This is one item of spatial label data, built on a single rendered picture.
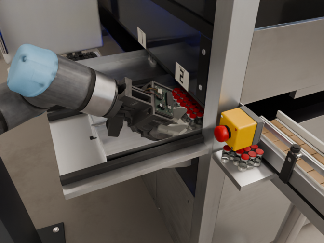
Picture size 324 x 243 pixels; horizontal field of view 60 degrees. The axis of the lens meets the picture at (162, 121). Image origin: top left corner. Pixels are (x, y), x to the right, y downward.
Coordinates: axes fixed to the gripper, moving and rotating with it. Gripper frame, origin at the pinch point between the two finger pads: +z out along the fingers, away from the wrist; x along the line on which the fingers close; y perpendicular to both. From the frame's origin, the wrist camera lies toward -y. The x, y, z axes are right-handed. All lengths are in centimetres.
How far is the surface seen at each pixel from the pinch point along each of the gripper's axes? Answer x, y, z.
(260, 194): -6, -16, 57
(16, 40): 69, -82, -23
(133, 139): 5.1, -22.1, 3.1
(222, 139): -1.8, 4.3, 9.2
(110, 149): 1.7, -24.9, -3.0
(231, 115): 3.5, 7.0, 10.4
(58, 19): 80, -68, -10
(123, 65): 48, -43, 13
